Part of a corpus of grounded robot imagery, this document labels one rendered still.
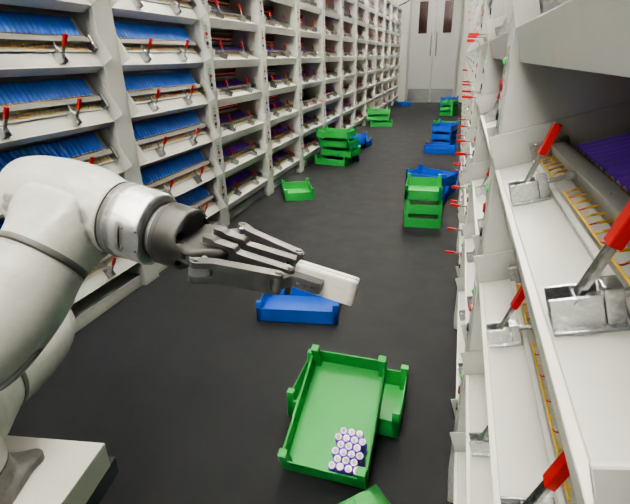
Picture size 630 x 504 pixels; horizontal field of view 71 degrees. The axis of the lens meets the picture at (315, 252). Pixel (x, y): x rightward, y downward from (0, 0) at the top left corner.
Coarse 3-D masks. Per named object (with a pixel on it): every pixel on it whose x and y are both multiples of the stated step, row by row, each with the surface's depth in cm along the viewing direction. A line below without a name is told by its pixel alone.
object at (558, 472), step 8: (560, 456) 33; (552, 464) 33; (560, 464) 32; (544, 472) 34; (552, 472) 33; (560, 472) 32; (568, 472) 32; (544, 480) 33; (552, 480) 32; (560, 480) 32; (536, 488) 34; (544, 488) 33; (552, 488) 33; (528, 496) 35; (536, 496) 34; (544, 496) 33
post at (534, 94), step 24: (528, 72) 62; (552, 72) 61; (576, 72) 60; (504, 96) 65; (528, 96) 63; (552, 96) 62; (576, 96) 61; (600, 96) 60; (624, 96) 60; (504, 120) 65; (528, 120) 64; (552, 120) 63; (504, 216) 70; (504, 240) 72; (480, 312) 78; (480, 336) 79
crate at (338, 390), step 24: (312, 360) 120; (336, 360) 122; (360, 360) 119; (384, 360) 114; (312, 384) 120; (336, 384) 119; (360, 384) 118; (384, 384) 116; (312, 408) 115; (336, 408) 114; (360, 408) 113; (288, 432) 106; (312, 432) 111; (336, 432) 110; (288, 456) 102; (312, 456) 106; (336, 480) 101; (360, 480) 97
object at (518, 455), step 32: (480, 256) 73; (512, 256) 72; (480, 288) 74; (512, 288) 71; (512, 352) 56; (512, 384) 51; (544, 384) 50; (512, 416) 47; (512, 448) 43; (544, 448) 42; (512, 480) 40
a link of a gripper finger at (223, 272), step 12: (192, 264) 46; (204, 264) 46; (216, 264) 46; (228, 264) 46; (240, 264) 47; (216, 276) 47; (228, 276) 47; (240, 276) 46; (252, 276) 46; (264, 276) 46; (276, 276) 46; (240, 288) 47; (252, 288) 47; (264, 288) 47
